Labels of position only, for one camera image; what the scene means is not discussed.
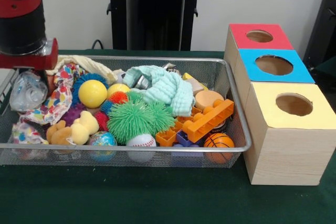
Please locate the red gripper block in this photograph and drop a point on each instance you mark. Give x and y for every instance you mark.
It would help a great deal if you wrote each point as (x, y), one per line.
(26, 62)

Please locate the crushed clear plastic bottle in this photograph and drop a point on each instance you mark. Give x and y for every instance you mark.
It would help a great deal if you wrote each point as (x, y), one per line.
(29, 90)

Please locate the mint green cloth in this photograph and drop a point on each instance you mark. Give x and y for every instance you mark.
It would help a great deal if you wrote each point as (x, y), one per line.
(168, 90)

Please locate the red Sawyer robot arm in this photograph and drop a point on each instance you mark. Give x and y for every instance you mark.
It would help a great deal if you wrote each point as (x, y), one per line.
(18, 24)

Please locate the wooden box with three holes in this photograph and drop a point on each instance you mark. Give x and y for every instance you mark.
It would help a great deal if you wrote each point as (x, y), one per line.
(288, 155)

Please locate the colourful dotted cloth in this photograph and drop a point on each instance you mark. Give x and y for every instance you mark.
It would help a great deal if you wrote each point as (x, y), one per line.
(59, 98)

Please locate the cream cloth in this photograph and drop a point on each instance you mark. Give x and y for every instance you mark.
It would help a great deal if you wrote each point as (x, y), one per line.
(86, 64)

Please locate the large yellow ball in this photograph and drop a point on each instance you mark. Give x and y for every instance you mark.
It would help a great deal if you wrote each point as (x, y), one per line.
(92, 93)

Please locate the yellow plush duck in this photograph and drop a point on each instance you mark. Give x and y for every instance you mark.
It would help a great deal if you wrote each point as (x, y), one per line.
(82, 127)

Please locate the globe print ball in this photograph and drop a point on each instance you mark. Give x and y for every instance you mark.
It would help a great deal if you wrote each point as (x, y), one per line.
(102, 138)

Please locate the green spiky ball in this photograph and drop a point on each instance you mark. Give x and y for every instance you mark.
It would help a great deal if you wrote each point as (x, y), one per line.
(128, 120)

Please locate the white baseball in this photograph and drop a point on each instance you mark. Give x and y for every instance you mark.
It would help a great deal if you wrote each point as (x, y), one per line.
(141, 142)

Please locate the dark green table cloth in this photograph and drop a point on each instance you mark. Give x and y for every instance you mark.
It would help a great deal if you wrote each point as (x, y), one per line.
(328, 70)
(157, 197)

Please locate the orange toy brick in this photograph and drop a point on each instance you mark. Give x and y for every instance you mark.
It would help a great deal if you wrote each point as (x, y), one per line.
(208, 119)

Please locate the orange mini basketball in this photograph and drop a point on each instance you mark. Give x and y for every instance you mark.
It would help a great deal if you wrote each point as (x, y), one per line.
(218, 140)

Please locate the black chair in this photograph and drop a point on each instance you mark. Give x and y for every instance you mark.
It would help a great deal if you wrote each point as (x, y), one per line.
(323, 24)

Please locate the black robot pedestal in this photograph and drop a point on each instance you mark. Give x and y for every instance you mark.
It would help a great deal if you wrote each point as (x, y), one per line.
(155, 11)

